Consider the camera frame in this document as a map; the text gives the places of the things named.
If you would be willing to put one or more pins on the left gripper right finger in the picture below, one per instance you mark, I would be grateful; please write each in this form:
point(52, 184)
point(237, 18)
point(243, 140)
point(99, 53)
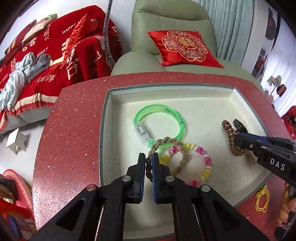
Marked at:
point(200, 213)

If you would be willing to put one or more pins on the light blue clothes pile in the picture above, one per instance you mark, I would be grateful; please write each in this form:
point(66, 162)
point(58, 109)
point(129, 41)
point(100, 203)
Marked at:
point(26, 69)

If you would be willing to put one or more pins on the green plastic bangle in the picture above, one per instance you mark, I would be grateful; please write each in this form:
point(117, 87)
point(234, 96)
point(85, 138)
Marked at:
point(156, 121)

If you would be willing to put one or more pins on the long red sofa pillow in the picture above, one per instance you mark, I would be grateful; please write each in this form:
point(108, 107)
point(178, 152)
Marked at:
point(17, 42)

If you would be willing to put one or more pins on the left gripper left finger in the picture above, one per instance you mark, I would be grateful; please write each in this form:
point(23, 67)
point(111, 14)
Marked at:
point(97, 213)

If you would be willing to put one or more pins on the black claw hair clip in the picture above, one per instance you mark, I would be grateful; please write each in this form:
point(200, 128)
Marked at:
point(240, 127)

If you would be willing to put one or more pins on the red round tin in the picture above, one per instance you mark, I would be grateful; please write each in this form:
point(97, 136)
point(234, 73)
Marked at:
point(24, 191)

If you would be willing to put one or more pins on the right hand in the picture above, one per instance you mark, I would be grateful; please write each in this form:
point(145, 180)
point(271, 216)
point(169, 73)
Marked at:
point(287, 206)

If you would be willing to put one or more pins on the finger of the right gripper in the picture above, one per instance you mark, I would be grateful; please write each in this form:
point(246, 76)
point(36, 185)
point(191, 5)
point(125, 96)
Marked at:
point(247, 139)
point(256, 147)

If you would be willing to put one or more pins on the small white stool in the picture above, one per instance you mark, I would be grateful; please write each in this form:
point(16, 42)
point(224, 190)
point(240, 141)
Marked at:
point(17, 141)

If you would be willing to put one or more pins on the sofa with red cover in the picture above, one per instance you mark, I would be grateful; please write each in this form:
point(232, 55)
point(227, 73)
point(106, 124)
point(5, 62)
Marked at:
point(69, 50)

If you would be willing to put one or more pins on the teal curtain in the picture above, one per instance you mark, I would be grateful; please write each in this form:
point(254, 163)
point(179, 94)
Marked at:
point(232, 22)

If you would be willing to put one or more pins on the red embroidered cushion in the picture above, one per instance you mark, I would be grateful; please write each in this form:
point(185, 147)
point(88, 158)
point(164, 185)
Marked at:
point(182, 47)

